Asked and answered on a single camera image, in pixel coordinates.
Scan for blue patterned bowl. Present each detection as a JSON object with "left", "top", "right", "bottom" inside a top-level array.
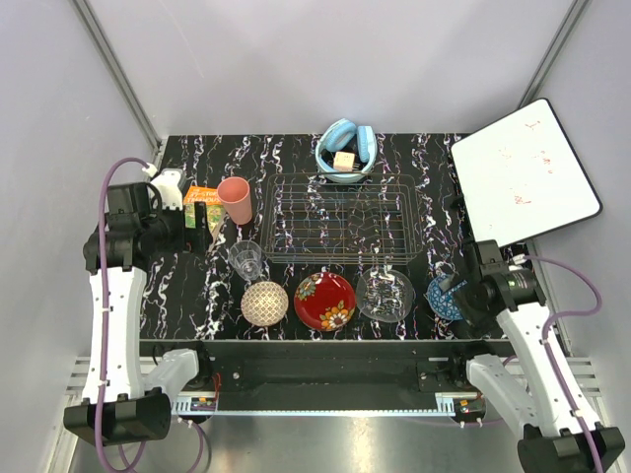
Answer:
[{"left": 425, "top": 274, "right": 463, "bottom": 322}]

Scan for pink plastic cup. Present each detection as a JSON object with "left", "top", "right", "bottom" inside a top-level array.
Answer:
[{"left": 217, "top": 176, "right": 252, "bottom": 225}]

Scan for clear glass plate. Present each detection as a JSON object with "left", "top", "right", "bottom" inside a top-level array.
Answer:
[{"left": 355, "top": 268, "right": 415, "bottom": 323}]

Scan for beige patterned bowl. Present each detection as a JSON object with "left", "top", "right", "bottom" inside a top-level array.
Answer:
[{"left": 241, "top": 281, "right": 289, "bottom": 327}]

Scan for red floral plate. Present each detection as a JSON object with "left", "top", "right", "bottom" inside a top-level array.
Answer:
[{"left": 294, "top": 272, "right": 357, "bottom": 332}]

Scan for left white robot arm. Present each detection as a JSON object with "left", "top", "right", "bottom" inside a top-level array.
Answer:
[{"left": 63, "top": 170, "right": 213, "bottom": 446}]

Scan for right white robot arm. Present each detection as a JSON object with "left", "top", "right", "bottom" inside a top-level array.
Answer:
[{"left": 447, "top": 240, "right": 625, "bottom": 472}]

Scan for orange treehouse book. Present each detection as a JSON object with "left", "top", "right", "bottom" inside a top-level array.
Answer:
[{"left": 183, "top": 185, "right": 226, "bottom": 244}]

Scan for clear drinking glass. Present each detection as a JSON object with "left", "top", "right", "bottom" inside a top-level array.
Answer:
[{"left": 228, "top": 240, "right": 262, "bottom": 281}]

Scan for white whiteboard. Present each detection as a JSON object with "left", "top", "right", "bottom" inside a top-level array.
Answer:
[{"left": 451, "top": 99, "right": 602, "bottom": 246}]

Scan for beige cube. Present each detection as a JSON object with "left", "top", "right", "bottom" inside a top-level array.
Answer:
[{"left": 333, "top": 151, "right": 355, "bottom": 172}]

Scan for light blue bowl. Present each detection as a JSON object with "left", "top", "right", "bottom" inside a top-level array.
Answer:
[{"left": 315, "top": 140, "right": 378, "bottom": 184}]

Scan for light blue headphones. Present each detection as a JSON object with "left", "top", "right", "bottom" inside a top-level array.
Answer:
[{"left": 320, "top": 118, "right": 378, "bottom": 164}]

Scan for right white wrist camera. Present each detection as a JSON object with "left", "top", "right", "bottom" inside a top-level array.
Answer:
[{"left": 508, "top": 253, "right": 528, "bottom": 271}]

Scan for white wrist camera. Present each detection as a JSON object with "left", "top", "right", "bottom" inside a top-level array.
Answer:
[
  {"left": 150, "top": 169, "right": 185, "bottom": 211},
  {"left": 508, "top": 253, "right": 528, "bottom": 271}
]

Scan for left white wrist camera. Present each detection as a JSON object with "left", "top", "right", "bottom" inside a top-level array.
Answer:
[{"left": 150, "top": 169, "right": 185, "bottom": 211}]

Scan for wire dish rack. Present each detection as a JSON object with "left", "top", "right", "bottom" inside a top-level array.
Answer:
[{"left": 260, "top": 172, "right": 421, "bottom": 265}]

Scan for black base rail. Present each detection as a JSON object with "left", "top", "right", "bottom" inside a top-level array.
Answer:
[{"left": 140, "top": 339, "right": 514, "bottom": 416}]

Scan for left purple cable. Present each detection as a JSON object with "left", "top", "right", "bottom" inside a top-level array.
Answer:
[{"left": 96, "top": 157, "right": 208, "bottom": 473}]

